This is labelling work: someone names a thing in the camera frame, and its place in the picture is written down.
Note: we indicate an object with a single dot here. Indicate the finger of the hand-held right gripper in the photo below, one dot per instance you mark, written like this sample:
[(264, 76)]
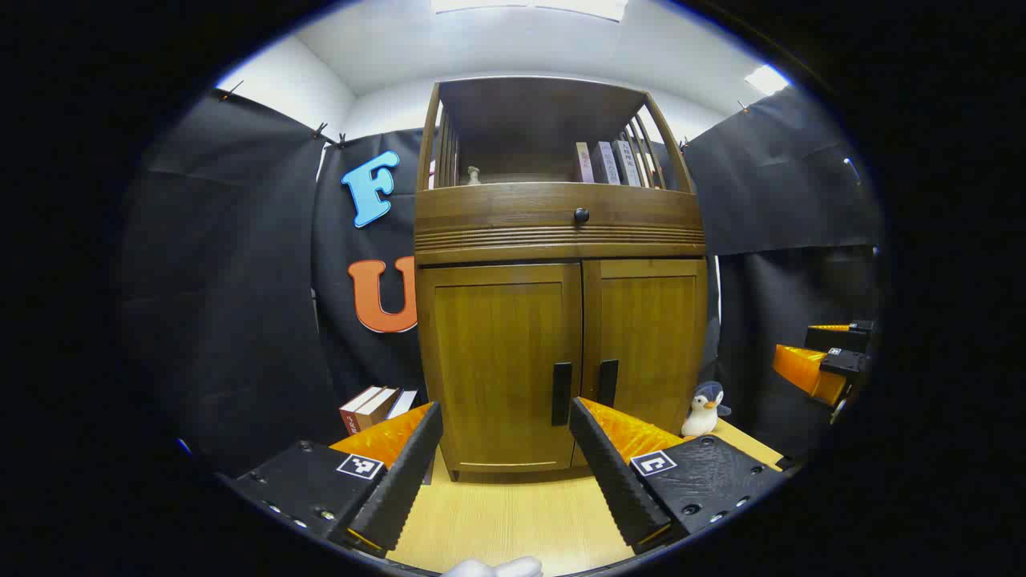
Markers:
[(809, 370), (838, 335)]

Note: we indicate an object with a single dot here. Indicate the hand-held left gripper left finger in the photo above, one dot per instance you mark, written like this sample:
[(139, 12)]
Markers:
[(401, 481)]

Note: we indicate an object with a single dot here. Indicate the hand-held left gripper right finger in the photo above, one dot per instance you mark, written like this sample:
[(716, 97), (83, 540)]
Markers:
[(613, 481)]

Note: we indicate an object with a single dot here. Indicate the wooden cabinet door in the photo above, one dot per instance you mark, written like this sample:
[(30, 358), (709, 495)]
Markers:
[(649, 344), (497, 361)]

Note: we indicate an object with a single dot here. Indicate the wooden double-door shoe cabinet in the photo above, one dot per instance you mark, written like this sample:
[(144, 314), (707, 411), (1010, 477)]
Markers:
[(553, 232)]

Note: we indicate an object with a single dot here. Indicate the blue book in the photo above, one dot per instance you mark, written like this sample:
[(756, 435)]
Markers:
[(402, 403)]

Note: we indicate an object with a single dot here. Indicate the red book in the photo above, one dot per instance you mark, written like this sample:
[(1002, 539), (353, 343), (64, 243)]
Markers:
[(357, 409)]

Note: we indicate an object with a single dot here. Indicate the penguin plush toy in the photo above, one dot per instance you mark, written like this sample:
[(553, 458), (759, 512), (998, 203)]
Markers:
[(704, 413)]

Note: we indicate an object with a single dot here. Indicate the small ceiling light panel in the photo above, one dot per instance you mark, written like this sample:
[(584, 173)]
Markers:
[(766, 79)]

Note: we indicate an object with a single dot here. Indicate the white book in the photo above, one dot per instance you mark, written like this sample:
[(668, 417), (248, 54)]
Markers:
[(628, 163)]

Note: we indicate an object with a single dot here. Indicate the pink book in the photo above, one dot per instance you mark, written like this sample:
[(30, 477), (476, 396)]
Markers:
[(584, 163)]

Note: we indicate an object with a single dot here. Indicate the small clear pump bottle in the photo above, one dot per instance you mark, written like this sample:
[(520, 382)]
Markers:
[(474, 176)]

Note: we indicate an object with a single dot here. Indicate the large ceiling light panel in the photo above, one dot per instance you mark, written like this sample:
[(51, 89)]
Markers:
[(529, 6)]

